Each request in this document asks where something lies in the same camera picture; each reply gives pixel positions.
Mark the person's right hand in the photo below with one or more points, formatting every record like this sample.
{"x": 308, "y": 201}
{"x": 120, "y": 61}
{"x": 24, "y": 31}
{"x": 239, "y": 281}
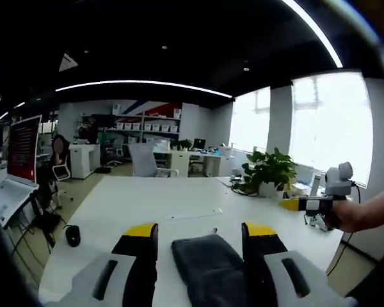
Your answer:
{"x": 344, "y": 215}

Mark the ceiling air conditioner unit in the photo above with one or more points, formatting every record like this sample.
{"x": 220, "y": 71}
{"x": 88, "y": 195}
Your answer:
{"x": 67, "y": 63}

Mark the small black round device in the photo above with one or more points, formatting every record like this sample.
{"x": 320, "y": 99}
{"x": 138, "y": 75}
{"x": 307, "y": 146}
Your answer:
{"x": 73, "y": 236}

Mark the small white gadget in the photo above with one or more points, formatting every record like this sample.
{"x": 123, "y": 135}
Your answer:
{"x": 316, "y": 222}

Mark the white mesh office chair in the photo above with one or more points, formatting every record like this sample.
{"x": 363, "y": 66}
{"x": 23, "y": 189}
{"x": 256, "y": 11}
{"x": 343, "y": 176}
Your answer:
{"x": 144, "y": 161}

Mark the grey towel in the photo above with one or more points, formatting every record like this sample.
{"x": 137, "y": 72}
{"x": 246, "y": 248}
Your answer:
{"x": 208, "y": 268}

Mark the shelf with white boxes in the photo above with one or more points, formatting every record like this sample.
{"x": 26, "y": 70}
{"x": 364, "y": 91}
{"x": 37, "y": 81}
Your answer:
{"x": 147, "y": 126}

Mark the grey office chair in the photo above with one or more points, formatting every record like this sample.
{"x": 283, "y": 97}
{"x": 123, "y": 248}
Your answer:
{"x": 114, "y": 150}

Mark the black computer monitor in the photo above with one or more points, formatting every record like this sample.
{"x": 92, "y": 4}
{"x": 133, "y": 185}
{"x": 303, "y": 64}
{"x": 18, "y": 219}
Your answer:
{"x": 199, "y": 144}

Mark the white open laptop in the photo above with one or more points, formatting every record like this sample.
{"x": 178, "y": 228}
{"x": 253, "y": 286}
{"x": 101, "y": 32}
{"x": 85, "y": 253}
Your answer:
{"x": 22, "y": 150}

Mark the green potted plant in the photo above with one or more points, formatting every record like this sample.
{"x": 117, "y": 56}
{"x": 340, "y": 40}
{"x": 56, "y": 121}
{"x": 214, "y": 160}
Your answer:
{"x": 268, "y": 171}

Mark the small green desk plant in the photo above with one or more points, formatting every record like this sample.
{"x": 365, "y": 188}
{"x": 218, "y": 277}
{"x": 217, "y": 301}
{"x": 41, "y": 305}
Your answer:
{"x": 180, "y": 144}

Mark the white desk cabinet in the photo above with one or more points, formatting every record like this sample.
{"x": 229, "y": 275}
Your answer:
{"x": 83, "y": 161}
{"x": 180, "y": 163}

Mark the long ceiling light strip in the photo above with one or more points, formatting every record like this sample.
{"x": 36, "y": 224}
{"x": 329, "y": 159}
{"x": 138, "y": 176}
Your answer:
{"x": 320, "y": 32}
{"x": 140, "y": 83}

